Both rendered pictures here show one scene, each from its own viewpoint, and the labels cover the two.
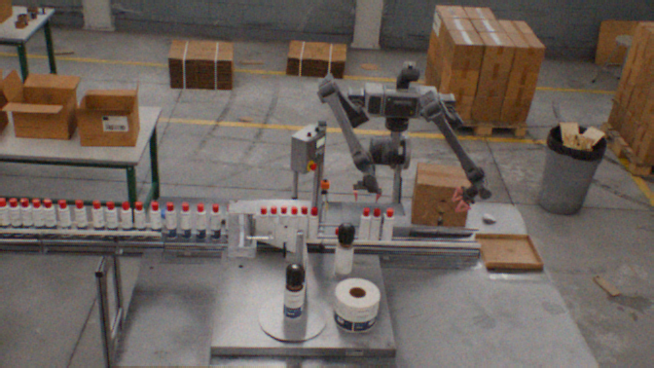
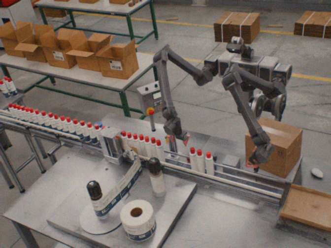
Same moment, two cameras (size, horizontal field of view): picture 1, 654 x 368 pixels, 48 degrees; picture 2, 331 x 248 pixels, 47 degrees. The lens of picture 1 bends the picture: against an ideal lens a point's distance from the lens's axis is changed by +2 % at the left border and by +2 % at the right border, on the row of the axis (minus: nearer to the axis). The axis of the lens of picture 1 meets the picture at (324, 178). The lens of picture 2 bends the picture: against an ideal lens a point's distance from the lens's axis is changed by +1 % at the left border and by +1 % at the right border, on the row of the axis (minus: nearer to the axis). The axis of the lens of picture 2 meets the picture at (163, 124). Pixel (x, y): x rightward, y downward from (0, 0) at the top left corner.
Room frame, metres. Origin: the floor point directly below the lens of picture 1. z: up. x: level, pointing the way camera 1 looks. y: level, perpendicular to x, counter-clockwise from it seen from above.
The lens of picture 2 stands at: (1.50, -1.38, 2.74)
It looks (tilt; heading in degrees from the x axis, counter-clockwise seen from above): 36 degrees down; 41
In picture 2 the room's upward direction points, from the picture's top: 10 degrees counter-clockwise
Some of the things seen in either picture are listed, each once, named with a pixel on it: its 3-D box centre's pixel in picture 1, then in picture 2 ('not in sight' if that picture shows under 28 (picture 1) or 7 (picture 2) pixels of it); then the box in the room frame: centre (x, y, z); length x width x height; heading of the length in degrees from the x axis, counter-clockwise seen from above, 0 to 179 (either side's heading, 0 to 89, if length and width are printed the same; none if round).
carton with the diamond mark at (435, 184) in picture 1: (441, 195); (273, 146); (3.46, -0.66, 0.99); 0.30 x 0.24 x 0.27; 85
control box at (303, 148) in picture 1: (308, 149); (152, 99); (3.15, 0.09, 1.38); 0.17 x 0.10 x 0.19; 150
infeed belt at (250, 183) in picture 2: (323, 243); (170, 165); (3.08, -0.02, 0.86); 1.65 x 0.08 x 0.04; 95
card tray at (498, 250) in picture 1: (508, 250); (310, 206); (3.17, -1.01, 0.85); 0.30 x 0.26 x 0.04; 95
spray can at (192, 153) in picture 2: (364, 225); (193, 159); (3.10, -0.23, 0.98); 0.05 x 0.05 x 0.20
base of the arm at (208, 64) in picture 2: (355, 107); (208, 70); (3.54, -0.14, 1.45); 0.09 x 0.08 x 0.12; 93
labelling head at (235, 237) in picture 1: (242, 228); (113, 144); (2.95, 0.39, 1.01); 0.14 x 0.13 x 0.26; 95
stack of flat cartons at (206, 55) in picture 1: (202, 64); (237, 27); (7.03, 1.37, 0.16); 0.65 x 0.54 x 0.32; 97
